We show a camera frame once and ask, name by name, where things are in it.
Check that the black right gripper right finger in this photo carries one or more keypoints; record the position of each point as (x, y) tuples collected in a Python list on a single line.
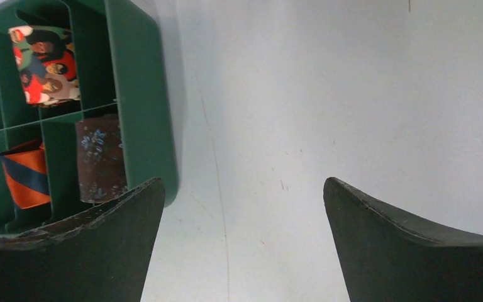
[(389, 254)]

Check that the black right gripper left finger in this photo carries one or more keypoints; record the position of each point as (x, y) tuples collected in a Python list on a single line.
[(100, 254)]

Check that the orange navy striped tie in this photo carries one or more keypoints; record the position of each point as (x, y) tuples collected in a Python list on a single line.
[(26, 175)]

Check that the green compartment organizer tray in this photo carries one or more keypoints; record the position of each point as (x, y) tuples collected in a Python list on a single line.
[(120, 70)]

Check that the brown patterned rolled tie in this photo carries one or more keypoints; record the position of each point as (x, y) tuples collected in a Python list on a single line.
[(100, 161)]

